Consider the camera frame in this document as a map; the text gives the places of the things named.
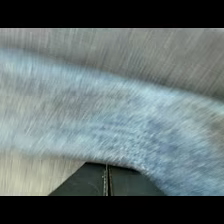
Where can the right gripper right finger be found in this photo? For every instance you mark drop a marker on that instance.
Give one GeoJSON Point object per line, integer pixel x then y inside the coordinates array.
{"type": "Point", "coordinates": [133, 183]}

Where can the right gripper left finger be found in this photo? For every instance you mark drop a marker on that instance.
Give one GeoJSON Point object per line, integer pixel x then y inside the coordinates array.
{"type": "Point", "coordinates": [86, 181]}

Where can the blue jeans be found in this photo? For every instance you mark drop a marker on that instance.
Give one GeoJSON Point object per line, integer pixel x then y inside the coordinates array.
{"type": "Point", "coordinates": [100, 110]}

